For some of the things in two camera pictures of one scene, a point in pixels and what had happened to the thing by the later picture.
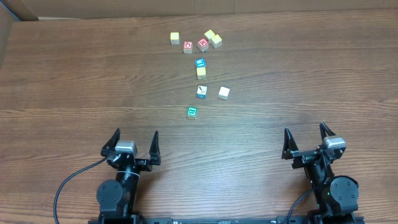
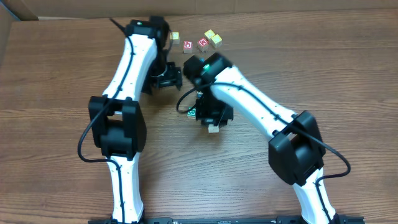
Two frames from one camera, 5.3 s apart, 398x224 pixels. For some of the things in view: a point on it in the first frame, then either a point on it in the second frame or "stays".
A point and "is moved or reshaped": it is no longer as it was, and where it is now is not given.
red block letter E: x=203 y=45 stays
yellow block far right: x=216 y=41 stays
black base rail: x=226 y=219 stays
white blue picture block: x=201 y=92 stays
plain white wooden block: x=224 y=93 is moved or reshaped
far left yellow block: x=175 y=38 stays
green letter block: x=192 y=112 stays
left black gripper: x=145 y=164 → x=173 y=76
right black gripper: x=290 y=149 → x=211 y=116
